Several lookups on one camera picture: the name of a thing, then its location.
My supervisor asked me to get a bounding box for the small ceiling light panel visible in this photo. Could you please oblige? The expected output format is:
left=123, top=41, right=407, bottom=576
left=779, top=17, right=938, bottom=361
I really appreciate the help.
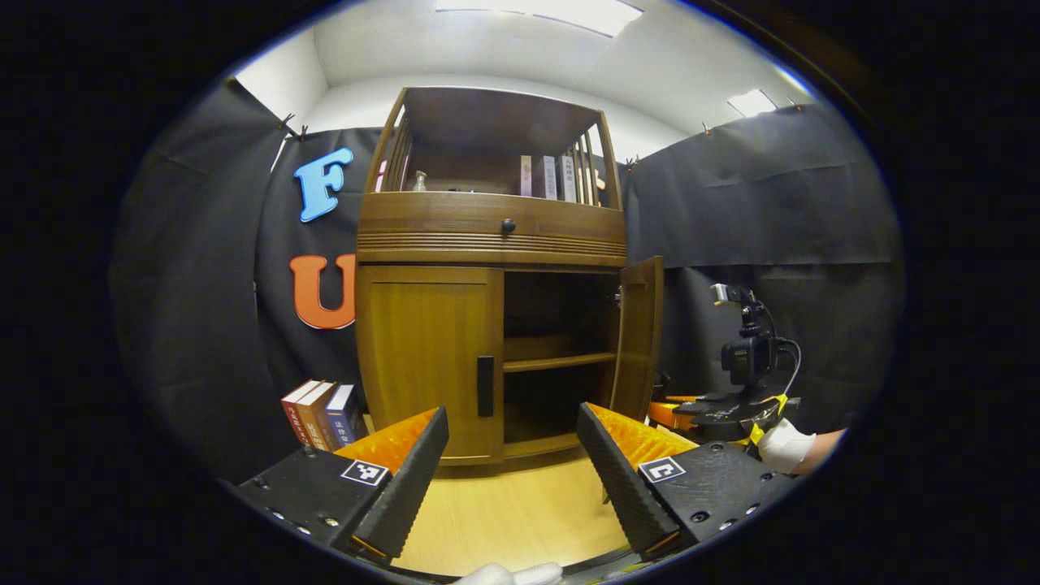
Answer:
left=727, top=89, right=778, bottom=119

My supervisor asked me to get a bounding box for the wooden double-door shoe cabinet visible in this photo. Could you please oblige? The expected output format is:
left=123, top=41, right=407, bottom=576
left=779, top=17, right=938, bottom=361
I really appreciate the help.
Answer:
left=355, top=85, right=628, bottom=466

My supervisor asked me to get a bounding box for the wooden shoe cabinet door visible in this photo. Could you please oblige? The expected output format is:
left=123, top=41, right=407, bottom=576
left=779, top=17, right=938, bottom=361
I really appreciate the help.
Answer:
left=609, top=256, right=665, bottom=423
left=355, top=266, right=505, bottom=466

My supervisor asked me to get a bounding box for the wooden cabinet drawer with knob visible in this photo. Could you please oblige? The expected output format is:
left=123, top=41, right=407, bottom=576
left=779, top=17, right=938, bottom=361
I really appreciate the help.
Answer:
left=356, top=191, right=628, bottom=269

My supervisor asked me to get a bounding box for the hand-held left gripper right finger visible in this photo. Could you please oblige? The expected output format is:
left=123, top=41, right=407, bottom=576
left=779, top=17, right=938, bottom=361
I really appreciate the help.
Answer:
left=575, top=401, right=801, bottom=561

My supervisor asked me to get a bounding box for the brown book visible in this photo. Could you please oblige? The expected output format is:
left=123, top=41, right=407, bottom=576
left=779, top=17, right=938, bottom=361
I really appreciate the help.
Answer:
left=295, top=382, right=338, bottom=452

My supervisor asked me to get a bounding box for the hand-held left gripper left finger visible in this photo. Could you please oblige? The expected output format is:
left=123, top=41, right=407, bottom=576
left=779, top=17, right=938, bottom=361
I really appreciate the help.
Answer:
left=236, top=406, right=450, bottom=563

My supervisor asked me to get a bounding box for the black backdrop cloth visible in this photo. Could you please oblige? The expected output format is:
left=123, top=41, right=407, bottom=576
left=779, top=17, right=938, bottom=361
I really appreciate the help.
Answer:
left=110, top=77, right=904, bottom=484

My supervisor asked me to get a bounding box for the blue book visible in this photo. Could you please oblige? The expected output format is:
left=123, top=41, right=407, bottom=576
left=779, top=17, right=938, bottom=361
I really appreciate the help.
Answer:
left=325, top=384, right=362, bottom=448

